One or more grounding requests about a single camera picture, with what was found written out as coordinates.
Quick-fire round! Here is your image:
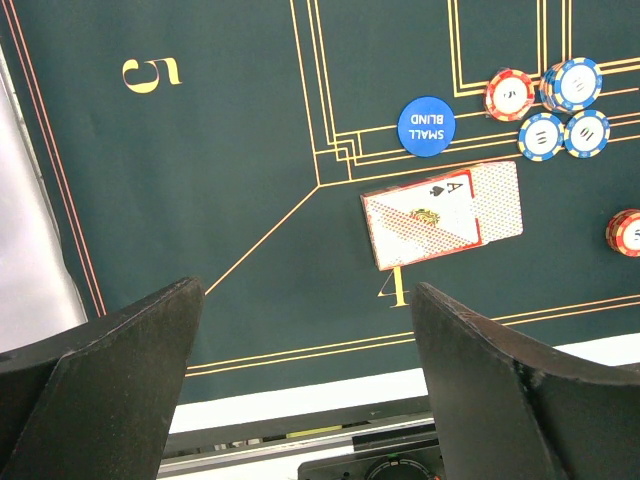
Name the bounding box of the single red poker chip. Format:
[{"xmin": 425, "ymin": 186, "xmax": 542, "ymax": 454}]
[{"xmin": 484, "ymin": 68, "xmax": 535, "ymax": 122}]

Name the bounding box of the aluminium mounting rail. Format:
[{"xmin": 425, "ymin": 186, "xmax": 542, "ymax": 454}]
[{"xmin": 157, "ymin": 415, "xmax": 435, "ymax": 479}]

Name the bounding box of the red poker chip stack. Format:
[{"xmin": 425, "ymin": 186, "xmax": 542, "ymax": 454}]
[{"xmin": 605, "ymin": 209, "xmax": 640, "ymax": 257}]

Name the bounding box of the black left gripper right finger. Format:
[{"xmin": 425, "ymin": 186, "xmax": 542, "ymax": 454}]
[{"xmin": 411, "ymin": 283, "xmax": 639, "ymax": 479}]

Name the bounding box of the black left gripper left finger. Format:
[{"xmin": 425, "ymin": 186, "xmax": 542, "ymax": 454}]
[{"xmin": 1, "ymin": 277, "xmax": 204, "ymax": 479}]

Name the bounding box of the green poker table mat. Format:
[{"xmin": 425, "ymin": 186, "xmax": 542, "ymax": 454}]
[{"xmin": 1, "ymin": 1, "xmax": 639, "ymax": 403}]

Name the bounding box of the blue poker chip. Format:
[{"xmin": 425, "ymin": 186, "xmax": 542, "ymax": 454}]
[
  {"xmin": 518, "ymin": 113, "xmax": 565, "ymax": 162},
  {"xmin": 564, "ymin": 109, "xmax": 610, "ymax": 158},
  {"xmin": 539, "ymin": 57, "xmax": 603, "ymax": 113}
]

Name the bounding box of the red playing card deck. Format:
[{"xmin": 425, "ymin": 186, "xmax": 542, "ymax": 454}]
[{"xmin": 361, "ymin": 161, "xmax": 523, "ymax": 271}]

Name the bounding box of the blue small blind button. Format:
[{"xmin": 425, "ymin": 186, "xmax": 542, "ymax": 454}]
[{"xmin": 396, "ymin": 96, "xmax": 456, "ymax": 158}]

